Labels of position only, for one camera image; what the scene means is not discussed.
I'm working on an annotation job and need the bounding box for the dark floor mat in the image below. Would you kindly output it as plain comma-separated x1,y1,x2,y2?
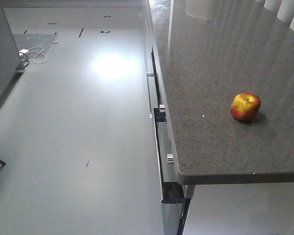
13,34,58,54

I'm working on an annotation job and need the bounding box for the red yellow apple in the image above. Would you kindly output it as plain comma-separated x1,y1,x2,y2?
231,93,261,121

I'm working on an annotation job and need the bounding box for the silver cabinet knob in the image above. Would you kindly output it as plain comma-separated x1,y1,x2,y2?
166,154,174,164
159,104,165,113

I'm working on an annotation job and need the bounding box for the white cable on floor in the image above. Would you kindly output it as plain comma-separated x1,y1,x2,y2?
24,47,48,65

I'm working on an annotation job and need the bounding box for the grey cabinet at left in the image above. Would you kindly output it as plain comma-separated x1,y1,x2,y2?
0,3,25,107

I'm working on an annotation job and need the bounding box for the silver cabinet knob near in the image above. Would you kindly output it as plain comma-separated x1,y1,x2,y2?
166,154,174,164

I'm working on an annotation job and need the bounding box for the dark speckled kitchen counter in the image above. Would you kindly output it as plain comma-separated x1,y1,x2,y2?
144,0,294,235

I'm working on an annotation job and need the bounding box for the silver cabinet knob middle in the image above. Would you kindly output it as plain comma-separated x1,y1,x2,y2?
159,104,165,113

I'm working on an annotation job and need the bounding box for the white power adapter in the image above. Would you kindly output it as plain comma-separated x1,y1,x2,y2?
19,49,29,57

